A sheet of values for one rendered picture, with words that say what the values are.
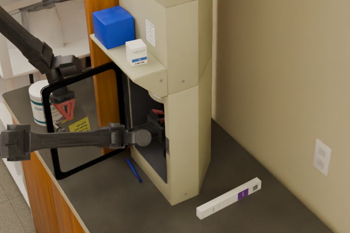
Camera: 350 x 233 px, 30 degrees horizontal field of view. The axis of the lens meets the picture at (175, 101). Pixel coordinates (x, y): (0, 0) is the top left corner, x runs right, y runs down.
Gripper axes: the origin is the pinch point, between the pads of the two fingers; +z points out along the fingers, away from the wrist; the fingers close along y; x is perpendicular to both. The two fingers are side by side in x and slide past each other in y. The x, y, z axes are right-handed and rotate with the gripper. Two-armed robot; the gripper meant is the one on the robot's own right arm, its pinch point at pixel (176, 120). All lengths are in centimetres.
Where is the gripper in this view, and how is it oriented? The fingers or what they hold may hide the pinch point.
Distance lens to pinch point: 231.0
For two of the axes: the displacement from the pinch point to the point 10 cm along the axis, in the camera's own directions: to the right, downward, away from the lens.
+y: -4.9, -4.8, 7.3
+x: 0.3, 8.2, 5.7
